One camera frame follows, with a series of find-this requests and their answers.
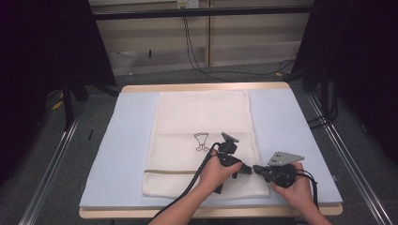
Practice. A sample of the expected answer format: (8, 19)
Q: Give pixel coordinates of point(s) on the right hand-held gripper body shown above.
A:
(280, 175)

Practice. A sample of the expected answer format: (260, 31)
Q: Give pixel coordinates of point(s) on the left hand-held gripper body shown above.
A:
(228, 150)

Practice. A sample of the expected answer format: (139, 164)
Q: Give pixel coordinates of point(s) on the white towel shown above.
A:
(200, 115)

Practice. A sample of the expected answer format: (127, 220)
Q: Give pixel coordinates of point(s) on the person's left hand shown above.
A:
(214, 175)

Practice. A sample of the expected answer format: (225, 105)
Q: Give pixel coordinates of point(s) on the person's right hand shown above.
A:
(297, 193)

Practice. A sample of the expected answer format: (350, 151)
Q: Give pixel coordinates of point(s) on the wooden table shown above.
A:
(175, 87)

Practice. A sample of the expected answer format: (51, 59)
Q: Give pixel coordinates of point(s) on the black metal stand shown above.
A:
(67, 106)
(324, 93)

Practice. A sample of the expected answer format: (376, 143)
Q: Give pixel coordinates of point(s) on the light blue table mat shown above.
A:
(125, 140)

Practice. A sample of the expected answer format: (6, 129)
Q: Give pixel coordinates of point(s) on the black curtain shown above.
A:
(37, 62)
(359, 62)

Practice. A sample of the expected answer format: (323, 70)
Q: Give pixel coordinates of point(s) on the small black floor object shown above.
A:
(90, 134)

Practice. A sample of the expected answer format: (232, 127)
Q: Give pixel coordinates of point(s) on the black horizontal bar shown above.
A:
(203, 12)

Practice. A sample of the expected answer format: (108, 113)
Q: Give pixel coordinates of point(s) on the yellow floor object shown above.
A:
(58, 105)

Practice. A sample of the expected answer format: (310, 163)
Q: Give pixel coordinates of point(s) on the metal floor rail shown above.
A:
(47, 178)
(353, 168)

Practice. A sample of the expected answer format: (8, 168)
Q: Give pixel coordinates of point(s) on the white wall outlet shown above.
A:
(188, 3)

